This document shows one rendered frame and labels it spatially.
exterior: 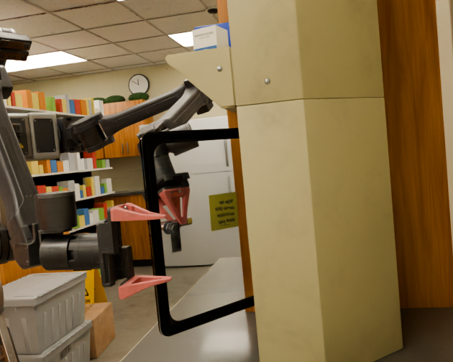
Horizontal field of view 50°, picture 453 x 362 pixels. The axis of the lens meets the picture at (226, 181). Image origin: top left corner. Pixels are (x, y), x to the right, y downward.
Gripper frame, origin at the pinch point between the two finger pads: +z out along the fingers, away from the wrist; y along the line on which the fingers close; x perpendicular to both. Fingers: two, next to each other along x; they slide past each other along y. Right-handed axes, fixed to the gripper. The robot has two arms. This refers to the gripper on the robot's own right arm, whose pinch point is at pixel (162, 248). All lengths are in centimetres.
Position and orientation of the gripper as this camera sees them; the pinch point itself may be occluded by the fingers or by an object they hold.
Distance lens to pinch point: 76.4
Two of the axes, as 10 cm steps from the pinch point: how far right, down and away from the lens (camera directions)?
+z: 9.8, -0.7, -2.1
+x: 2.0, -0.8, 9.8
